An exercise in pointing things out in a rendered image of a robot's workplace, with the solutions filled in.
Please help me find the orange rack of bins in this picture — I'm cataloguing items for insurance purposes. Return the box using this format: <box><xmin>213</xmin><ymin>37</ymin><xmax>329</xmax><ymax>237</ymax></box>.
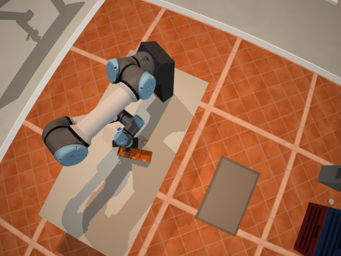
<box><xmin>117</xmin><ymin>147</ymin><xmax>152</xmax><ymax>163</ymax></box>

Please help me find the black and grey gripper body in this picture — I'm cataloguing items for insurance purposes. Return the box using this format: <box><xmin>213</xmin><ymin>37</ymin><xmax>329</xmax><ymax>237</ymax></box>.
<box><xmin>129</xmin><ymin>137</ymin><xmax>138</xmax><ymax>148</ymax></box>

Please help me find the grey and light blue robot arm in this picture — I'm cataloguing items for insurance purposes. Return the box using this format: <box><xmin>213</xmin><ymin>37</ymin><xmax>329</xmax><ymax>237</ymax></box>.
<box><xmin>42</xmin><ymin>52</ymin><xmax>156</xmax><ymax>166</ymax></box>

